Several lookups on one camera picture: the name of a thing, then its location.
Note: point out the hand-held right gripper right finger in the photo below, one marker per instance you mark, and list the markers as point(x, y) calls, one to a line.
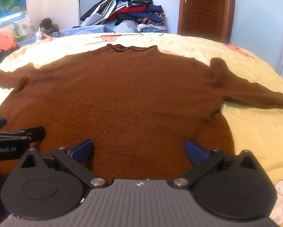
point(196, 152)

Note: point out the white crumpled wrapper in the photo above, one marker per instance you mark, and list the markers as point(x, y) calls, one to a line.
point(40, 34)

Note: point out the orange cloth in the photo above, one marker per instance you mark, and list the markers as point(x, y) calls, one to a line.
point(3, 40)

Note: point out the pile of clothes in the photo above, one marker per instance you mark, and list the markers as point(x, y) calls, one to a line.
point(129, 7)

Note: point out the floral pillow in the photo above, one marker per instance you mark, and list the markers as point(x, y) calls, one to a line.
point(25, 24)

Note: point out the grey framed panel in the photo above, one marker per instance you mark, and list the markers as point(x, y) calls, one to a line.
point(89, 7)

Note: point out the white sliding wardrobe door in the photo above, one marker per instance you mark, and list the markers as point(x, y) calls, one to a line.
point(257, 23)

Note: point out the green plastic object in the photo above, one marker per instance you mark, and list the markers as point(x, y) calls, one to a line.
point(20, 35)

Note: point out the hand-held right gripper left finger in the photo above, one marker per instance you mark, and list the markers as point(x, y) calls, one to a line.
point(82, 150)

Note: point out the dark plush toy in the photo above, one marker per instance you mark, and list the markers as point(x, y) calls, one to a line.
point(46, 24)

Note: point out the blue quilted blanket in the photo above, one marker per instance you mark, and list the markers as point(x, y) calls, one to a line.
point(84, 30)

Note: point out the brown wooden door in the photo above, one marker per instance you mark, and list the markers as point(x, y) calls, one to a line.
point(203, 11)

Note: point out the yellow printed quilt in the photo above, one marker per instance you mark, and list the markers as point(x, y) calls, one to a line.
point(250, 132)

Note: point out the brown knitted sweater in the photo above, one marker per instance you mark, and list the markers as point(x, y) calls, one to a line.
point(122, 94)

